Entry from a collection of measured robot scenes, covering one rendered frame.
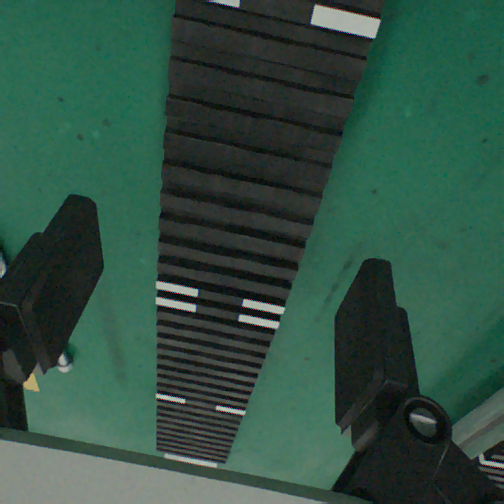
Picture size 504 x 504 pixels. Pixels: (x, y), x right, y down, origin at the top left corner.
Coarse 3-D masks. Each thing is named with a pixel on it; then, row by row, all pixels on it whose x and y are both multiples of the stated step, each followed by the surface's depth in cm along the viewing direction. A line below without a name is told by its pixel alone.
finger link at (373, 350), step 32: (352, 288) 13; (384, 288) 11; (352, 320) 12; (384, 320) 10; (352, 352) 11; (384, 352) 10; (352, 384) 11; (384, 384) 9; (416, 384) 10; (352, 416) 11; (384, 416) 9; (448, 448) 9; (448, 480) 9; (480, 480) 9
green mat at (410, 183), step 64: (0, 0) 13; (64, 0) 13; (128, 0) 13; (384, 0) 12; (448, 0) 12; (0, 64) 15; (64, 64) 14; (128, 64) 14; (384, 64) 13; (448, 64) 13; (0, 128) 16; (64, 128) 16; (128, 128) 16; (384, 128) 14; (448, 128) 14; (0, 192) 19; (64, 192) 18; (128, 192) 18; (384, 192) 16; (448, 192) 16; (128, 256) 21; (320, 256) 19; (384, 256) 19; (448, 256) 18; (128, 320) 25; (320, 320) 22; (448, 320) 21; (64, 384) 32; (128, 384) 31; (256, 384) 28; (320, 384) 27; (448, 384) 25; (128, 448) 41; (256, 448) 36; (320, 448) 35
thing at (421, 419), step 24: (408, 408) 9; (432, 408) 9; (384, 432) 9; (408, 432) 9; (432, 432) 9; (360, 456) 10; (384, 456) 8; (408, 456) 8; (432, 456) 8; (336, 480) 10; (360, 480) 8; (384, 480) 8; (408, 480) 8; (432, 480) 8
